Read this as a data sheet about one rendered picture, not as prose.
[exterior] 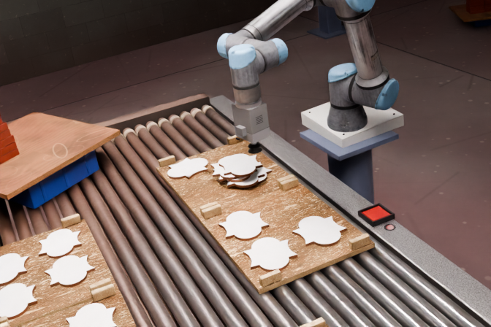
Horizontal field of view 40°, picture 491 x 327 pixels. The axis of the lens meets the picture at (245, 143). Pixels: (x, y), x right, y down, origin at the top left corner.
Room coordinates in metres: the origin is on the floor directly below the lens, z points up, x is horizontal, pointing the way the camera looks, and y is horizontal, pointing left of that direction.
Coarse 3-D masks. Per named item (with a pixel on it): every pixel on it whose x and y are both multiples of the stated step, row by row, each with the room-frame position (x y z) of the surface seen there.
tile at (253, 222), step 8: (232, 216) 1.71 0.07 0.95; (240, 216) 1.71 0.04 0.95; (248, 216) 1.70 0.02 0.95; (256, 216) 1.69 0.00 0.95; (224, 224) 1.68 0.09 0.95; (232, 224) 1.67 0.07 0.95; (240, 224) 1.66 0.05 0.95; (248, 224) 1.66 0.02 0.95; (256, 224) 1.65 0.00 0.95; (264, 224) 1.64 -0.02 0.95; (232, 232) 1.63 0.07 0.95; (240, 232) 1.62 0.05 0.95; (248, 232) 1.61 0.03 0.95; (256, 232) 1.61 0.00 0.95; (248, 240) 1.59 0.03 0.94
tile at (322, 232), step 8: (312, 216) 1.65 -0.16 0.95; (304, 224) 1.61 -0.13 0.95; (312, 224) 1.61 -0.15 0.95; (320, 224) 1.60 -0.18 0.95; (328, 224) 1.60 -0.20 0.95; (336, 224) 1.59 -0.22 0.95; (296, 232) 1.58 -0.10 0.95; (304, 232) 1.57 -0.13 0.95; (312, 232) 1.57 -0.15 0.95; (320, 232) 1.56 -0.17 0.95; (328, 232) 1.56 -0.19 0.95; (336, 232) 1.55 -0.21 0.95; (312, 240) 1.53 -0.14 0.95; (320, 240) 1.53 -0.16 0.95; (328, 240) 1.52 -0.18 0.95; (336, 240) 1.51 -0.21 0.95
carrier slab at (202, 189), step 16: (240, 144) 2.22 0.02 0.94; (208, 160) 2.12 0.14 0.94; (256, 160) 2.07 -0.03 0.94; (208, 176) 2.00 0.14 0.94; (272, 176) 1.94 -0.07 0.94; (176, 192) 1.93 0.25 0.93; (192, 192) 1.91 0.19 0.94; (208, 192) 1.90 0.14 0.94; (224, 192) 1.88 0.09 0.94; (240, 192) 1.87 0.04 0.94; (256, 192) 1.85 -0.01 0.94; (272, 192) 1.84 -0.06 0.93; (192, 208) 1.81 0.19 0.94; (224, 208) 1.78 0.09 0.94
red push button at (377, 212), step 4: (372, 208) 1.67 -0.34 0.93; (376, 208) 1.67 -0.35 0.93; (380, 208) 1.67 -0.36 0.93; (364, 212) 1.66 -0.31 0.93; (368, 212) 1.65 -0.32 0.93; (372, 212) 1.65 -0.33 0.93; (376, 212) 1.65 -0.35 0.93; (380, 212) 1.64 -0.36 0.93; (384, 212) 1.64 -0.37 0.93; (368, 216) 1.63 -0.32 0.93; (372, 216) 1.63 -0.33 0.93; (376, 216) 1.63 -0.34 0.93; (380, 216) 1.63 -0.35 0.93; (384, 216) 1.62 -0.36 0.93
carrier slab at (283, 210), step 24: (288, 192) 1.82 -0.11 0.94; (216, 216) 1.74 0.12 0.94; (264, 216) 1.70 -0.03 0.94; (288, 216) 1.68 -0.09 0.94; (336, 216) 1.65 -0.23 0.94; (216, 240) 1.62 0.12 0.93; (240, 240) 1.60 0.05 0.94; (240, 264) 1.48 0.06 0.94; (312, 264) 1.44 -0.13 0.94; (264, 288) 1.37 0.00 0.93
